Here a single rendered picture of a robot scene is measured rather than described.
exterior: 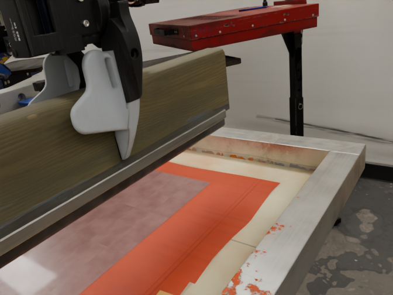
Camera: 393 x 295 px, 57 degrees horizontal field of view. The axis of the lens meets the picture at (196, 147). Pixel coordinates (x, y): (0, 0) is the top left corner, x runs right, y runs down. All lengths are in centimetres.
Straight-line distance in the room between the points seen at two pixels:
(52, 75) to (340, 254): 171
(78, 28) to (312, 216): 27
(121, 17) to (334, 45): 208
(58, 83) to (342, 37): 207
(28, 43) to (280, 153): 39
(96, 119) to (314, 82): 217
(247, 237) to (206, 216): 6
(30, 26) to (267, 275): 25
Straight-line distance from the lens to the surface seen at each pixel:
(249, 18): 143
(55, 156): 28
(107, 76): 29
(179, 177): 55
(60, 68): 32
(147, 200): 50
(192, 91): 39
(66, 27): 27
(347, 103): 237
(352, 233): 203
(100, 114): 28
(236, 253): 39
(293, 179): 51
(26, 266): 46
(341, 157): 50
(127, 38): 27
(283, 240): 35
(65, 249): 46
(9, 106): 103
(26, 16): 24
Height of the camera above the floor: 121
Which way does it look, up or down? 23 degrees down
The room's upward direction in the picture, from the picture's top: 8 degrees counter-clockwise
